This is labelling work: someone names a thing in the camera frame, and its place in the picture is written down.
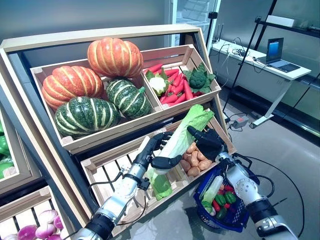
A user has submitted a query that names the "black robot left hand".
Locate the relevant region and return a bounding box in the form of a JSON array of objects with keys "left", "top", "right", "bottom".
[{"left": 131, "top": 131, "right": 183, "bottom": 175}]

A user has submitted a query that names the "blue plastic shopping basket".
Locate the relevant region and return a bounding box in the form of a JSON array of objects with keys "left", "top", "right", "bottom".
[{"left": 192, "top": 163, "right": 261, "bottom": 233}]

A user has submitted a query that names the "wooden slatted cabbage crate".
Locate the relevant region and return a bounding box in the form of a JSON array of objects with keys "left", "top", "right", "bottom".
[{"left": 80, "top": 128, "right": 193, "bottom": 237}]

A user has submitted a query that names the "brown potato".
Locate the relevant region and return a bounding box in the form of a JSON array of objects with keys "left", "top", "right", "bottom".
[
  {"left": 179, "top": 159, "right": 192, "bottom": 173},
  {"left": 198, "top": 159, "right": 213, "bottom": 171},
  {"left": 190, "top": 149, "right": 200, "bottom": 168},
  {"left": 187, "top": 166, "right": 201, "bottom": 178}
]

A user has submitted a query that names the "wooden pumpkin crate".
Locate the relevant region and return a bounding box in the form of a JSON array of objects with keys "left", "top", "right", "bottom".
[{"left": 29, "top": 58, "right": 163, "bottom": 148}]

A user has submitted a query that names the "small green striped pumpkin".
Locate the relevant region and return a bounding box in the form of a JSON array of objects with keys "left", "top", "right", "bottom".
[{"left": 106, "top": 78, "right": 153, "bottom": 120}]

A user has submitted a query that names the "large green striped pumpkin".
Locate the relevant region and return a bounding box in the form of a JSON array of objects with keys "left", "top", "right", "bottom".
[{"left": 54, "top": 96, "right": 121, "bottom": 140}]

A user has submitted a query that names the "white cauliflower with leaves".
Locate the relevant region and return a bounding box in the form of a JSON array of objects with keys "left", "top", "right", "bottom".
[{"left": 145, "top": 69, "right": 171, "bottom": 97}]

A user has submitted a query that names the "green broccoli with leaves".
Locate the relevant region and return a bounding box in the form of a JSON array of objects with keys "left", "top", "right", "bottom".
[{"left": 183, "top": 62, "right": 216, "bottom": 95}]

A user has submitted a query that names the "dark green bell pepper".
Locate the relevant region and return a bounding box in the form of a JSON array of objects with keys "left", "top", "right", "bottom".
[{"left": 215, "top": 207, "right": 228, "bottom": 220}]

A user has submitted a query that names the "flat orange striped pumpkin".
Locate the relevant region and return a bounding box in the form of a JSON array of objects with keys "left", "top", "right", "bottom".
[{"left": 41, "top": 65, "right": 105, "bottom": 111}]

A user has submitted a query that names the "grey power adapter box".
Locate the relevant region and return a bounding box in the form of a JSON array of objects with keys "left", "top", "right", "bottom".
[{"left": 229, "top": 116, "right": 250, "bottom": 130}]

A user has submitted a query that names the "round orange striped pumpkin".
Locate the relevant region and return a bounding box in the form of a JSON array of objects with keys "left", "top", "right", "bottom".
[{"left": 87, "top": 37, "right": 144, "bottom": 79}]

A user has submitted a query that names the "wooden carrot crate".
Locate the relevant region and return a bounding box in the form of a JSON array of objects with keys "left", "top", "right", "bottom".
[{"left": 141, "top": 44, "right": 222, "bottom": 111}]

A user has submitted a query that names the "neighbouring wooden display shelf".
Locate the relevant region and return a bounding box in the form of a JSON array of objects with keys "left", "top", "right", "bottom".
[{"left": 0, "top": 99, "right": 76, "bottom": 240}]

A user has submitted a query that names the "wooden onion crate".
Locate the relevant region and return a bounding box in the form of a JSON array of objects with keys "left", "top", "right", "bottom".
[{"left": 0, "top": 186, "right": 76, "bottom": 240}]

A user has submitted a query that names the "wooden green pepper crate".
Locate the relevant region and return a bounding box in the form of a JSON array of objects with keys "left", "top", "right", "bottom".
[{"left": 0, "top": 109, "right": 21, "bottom": 181}]

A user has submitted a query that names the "tall black tripod stand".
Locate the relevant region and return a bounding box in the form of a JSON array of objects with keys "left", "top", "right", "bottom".
[{"left": 221, "top": 16, "right": 263, "bottom": 118}]

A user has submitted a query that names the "black router with antennas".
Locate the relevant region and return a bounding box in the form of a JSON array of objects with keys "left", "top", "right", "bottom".
[{"left": 214, "top": 22, "right": 225, "bottom": 44}]

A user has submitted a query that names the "glass door display fridge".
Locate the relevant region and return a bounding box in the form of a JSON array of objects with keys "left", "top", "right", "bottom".
[{"left": 169, "top": 0, "right": 222, "bottom": 48}]

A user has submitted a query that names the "black tripod with sensor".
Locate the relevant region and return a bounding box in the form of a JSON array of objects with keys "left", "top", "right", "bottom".
[{"left": 204, "top": 11, "right": 219, "bottom": 48}]

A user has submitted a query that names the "open grey laptop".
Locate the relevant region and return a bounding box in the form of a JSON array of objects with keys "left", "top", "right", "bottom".
[{"left": 257, "top": 37, "right": 302, "bottom": 73}]

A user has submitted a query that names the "white standing desk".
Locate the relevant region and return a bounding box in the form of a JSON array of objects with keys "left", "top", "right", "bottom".
[{"left": 211, "top": 41, "right": 312, "bottom": 130}]

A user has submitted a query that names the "white box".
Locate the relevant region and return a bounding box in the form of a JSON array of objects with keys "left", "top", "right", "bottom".
[{"left": 265, "top": 14, "right": 297, "bottom": 28}]

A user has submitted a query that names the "black metal rack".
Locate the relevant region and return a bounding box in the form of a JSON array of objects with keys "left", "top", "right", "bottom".
[{"left": 253, "top": 0, "right": 320, "bottom": 131}]

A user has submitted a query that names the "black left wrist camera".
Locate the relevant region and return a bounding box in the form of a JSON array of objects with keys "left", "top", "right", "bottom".
[{"left": 138, "top": 177, "right": 151, "bottom": 191}]

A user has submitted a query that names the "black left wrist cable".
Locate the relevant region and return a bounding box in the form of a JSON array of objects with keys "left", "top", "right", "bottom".
[{"left": 87, "top": 173, "right": 149, "bottom": 226}]

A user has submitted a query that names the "black desk cable bundle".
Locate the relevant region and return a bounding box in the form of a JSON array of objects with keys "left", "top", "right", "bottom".
[{"left": 231, "top": 37, "right": 252, "bottom": 58}]

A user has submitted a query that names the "long black floor cable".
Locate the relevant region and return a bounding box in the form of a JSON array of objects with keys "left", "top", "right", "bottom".
[{"left": 232, "top": 153, "right": 305, "bottom": 240}]

